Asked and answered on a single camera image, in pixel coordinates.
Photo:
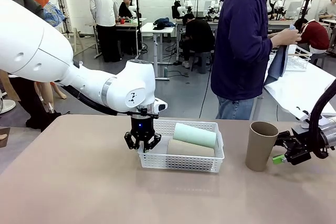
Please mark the person in red jacket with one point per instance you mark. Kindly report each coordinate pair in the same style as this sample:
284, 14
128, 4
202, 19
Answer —
316, 35

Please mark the dark blue clothing pile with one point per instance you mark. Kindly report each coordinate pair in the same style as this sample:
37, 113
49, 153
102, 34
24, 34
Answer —
164, 23

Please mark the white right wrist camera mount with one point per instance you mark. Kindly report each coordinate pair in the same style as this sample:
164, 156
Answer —
305, 117

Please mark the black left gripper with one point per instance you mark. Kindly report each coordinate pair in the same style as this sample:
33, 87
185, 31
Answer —
143, 125

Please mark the mint green paper cup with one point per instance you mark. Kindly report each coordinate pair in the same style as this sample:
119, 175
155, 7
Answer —
194, 135

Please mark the wooden top work desk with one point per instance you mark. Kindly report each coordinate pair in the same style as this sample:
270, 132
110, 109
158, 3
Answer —
131, 24

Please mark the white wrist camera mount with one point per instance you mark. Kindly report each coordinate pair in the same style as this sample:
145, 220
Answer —
161, 106
305, 117

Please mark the person's right hand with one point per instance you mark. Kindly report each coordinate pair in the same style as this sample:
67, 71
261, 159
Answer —
287, 37

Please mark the blue denim cloth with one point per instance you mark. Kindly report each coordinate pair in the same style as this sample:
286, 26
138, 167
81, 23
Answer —
278, 64

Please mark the person in grey top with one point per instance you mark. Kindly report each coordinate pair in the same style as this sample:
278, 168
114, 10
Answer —
328, 7

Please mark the green bottle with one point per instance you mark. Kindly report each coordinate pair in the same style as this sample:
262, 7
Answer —
166, 72

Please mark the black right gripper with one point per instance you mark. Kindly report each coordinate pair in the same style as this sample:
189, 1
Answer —
299, 145

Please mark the large white table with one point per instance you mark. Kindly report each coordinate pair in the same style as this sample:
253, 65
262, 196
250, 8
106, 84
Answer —
294, 93

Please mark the white perforated plastic basket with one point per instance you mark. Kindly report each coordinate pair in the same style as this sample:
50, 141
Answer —
178, 165

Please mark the person in navy hoodie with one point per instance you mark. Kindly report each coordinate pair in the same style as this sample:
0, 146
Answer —
239, 37

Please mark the white standing desk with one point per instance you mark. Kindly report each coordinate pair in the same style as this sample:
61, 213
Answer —
157, 28

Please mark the grey plastic stool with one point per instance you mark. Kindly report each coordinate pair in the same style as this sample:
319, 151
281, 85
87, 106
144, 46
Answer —
200, 62

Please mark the white step stool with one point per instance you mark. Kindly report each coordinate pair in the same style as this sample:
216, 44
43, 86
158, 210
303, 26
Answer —
75, 35

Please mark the person in dark green coat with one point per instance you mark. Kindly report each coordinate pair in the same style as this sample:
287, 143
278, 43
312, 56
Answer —
34, 108

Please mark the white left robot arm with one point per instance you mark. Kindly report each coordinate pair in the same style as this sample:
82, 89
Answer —
26, 40

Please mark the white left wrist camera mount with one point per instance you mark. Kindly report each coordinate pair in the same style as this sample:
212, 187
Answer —
161, 106

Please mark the red mug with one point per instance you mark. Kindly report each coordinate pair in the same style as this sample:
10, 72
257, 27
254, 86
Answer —
122, 21

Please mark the person in white shirt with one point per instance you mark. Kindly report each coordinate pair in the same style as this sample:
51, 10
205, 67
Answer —
105, 9

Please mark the seated person in black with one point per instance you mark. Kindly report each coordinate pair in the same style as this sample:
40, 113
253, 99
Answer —
199, 35

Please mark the brown paper cup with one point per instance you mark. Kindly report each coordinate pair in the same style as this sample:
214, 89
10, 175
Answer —
189, 150
260, 150

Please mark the black-haired person behind desk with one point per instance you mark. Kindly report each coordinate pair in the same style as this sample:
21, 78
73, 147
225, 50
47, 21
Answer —
126, 6

